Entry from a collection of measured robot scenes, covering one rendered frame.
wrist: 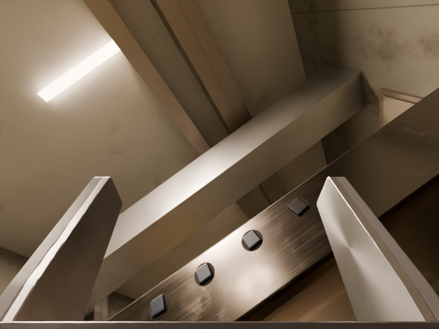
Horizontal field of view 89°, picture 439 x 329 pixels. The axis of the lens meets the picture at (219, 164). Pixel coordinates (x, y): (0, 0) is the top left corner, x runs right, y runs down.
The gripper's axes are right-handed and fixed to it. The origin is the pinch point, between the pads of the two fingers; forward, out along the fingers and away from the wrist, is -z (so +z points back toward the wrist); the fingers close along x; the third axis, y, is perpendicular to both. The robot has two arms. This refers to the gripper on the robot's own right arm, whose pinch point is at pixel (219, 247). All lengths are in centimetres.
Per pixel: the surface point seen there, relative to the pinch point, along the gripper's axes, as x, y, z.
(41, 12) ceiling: 184, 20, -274
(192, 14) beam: 31, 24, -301
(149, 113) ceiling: 102, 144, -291
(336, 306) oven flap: -25, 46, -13
